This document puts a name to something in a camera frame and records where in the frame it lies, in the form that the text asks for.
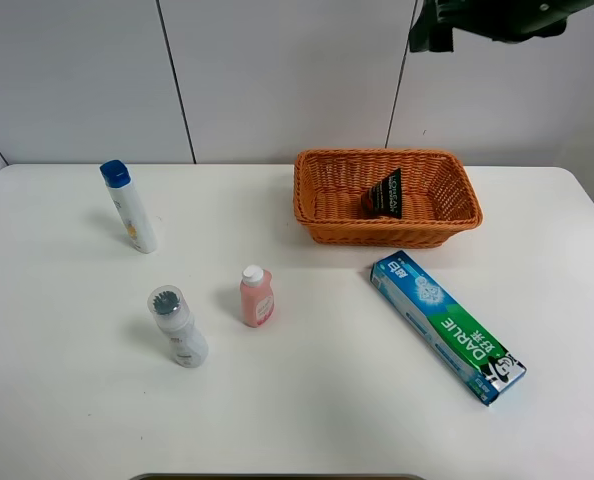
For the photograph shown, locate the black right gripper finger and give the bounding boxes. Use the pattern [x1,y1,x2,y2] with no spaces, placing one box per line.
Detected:
[409,0,454,53]

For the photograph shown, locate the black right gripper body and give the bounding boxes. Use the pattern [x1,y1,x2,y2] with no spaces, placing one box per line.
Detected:
[434,0,594,41]

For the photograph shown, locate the black tube with grey cap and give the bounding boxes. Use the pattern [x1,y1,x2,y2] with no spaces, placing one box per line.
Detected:
[360,168,403,219]

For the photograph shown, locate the orange wicker basket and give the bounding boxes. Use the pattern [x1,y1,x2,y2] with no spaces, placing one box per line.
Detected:
[293,149,483,249]

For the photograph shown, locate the green blue toothpaste box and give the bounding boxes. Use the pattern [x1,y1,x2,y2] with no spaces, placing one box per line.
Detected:
[370,250,527,406]

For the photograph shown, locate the pink bottle white cap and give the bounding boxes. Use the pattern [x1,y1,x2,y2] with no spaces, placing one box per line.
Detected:
[240,265,275,328]

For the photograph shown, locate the white shampoo bottle blue cap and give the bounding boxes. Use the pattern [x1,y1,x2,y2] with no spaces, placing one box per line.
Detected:
[99,160,158,254]

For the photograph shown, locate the white bottle with brush cap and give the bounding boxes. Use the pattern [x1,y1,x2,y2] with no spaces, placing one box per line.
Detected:
[148,285,209,368]

